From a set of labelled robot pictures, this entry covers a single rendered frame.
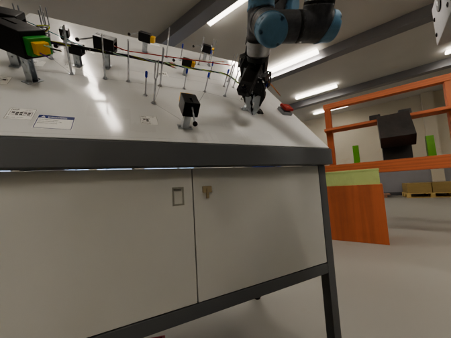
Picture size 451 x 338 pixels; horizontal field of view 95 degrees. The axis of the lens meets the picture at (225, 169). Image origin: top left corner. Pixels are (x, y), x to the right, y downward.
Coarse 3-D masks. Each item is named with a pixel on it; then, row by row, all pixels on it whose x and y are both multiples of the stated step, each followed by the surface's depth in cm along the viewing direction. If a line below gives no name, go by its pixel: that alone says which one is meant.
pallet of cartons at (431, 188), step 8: (408, 184) 658; (416, 184) 647; (424, 184) 637; (432, 184) 628; (440, 184) 619; (448, 184) 610; (408, 192) 657; (416, 192) 646; (424, 192) 636; (432, 192) 627; (440, 192) 618; (448, 192) 609
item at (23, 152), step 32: (0, 160) 42; (32, 160) 44; (64, 160) 46; (96, 160) 49; (128, 160) 52; (160, 160) 55; (192, 160) 59; (224, 160) 64; (256, 160) 69; (288, 160) 75; (320, 160) 82
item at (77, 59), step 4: (76, 44) 71; (80, 44) 72; (68, 48) 71; (72, 48) 71; (76, 48) 71; (72, 52) 72; (76, 52) 72; (80, 52) 72; (84, 52) 74; (76, 56) 73; (80, 56) 75; (76, 60) 74; (80, 60) 76; (76, 64) 75; (80, 64) 75
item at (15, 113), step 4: (12, 108) 50; (16, 108) 50; (20, 108) 50; (8, 112) 48; (12, 112) 49; (16, 112) 49; (20, 112) 49; (24, 112) 50; (28, 112) 50; (32, 112) 51; (4, 116) 47; (8, 116) 47; (12, 116) 48; (16, 116) 48; (20, 116) 48; (24, 116) 49; (28, 116) 49; (32, 116) 50
